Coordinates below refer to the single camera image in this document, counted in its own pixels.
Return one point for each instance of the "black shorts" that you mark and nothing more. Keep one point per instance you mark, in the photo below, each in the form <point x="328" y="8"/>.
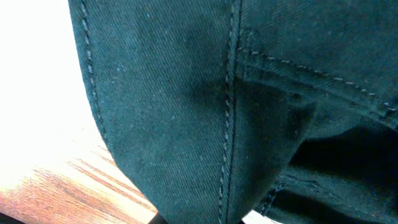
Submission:
<point x="215" y="108"/>

